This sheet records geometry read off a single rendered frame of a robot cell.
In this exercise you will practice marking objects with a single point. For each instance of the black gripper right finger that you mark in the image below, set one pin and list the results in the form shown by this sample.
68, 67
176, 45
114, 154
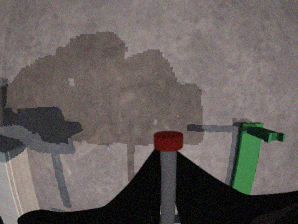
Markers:
203, 199

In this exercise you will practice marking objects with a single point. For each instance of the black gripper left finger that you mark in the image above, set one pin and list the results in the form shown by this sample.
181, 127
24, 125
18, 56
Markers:
138, 203

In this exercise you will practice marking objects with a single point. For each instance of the grey pin with red head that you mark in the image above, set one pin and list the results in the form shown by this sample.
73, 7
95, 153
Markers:
168, 143

